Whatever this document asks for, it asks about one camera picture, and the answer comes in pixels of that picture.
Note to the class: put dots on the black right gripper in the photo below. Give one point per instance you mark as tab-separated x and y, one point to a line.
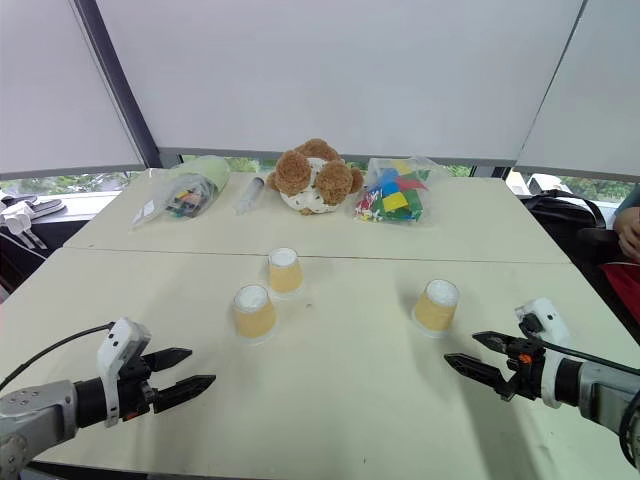
525	372

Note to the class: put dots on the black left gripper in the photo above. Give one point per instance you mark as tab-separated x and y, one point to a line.
134	385

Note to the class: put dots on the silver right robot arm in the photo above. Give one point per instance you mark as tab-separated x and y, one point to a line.
595	390

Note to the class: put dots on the person's forearm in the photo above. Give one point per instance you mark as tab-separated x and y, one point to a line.
629	225

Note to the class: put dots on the tan paper cup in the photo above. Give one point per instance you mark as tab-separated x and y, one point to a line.
284	274
436	308
254	316

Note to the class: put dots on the red cloth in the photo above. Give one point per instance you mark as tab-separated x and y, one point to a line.
625	295

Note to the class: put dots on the black backpack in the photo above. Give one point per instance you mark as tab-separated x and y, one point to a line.
570	212

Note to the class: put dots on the plastic bag with green pouch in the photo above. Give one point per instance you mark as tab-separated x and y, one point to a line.
187	192

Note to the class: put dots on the plastic bag of colourful blocks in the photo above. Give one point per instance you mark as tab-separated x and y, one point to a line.
395	192

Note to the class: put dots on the white plastic object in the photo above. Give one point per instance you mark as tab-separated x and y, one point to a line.
17	225

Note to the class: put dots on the black sandal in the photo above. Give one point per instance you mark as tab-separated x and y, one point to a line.
37	206

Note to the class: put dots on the brown plush teddy bear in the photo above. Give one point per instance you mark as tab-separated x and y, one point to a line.
315	176

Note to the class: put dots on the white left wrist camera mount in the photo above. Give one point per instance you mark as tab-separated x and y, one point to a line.
120	355

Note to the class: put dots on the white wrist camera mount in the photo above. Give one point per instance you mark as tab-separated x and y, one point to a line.
120	355
545	330

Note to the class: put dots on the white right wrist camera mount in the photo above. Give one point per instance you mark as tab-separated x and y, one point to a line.
545	330

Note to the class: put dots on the dark window frame post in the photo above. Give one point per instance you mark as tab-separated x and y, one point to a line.
117	82

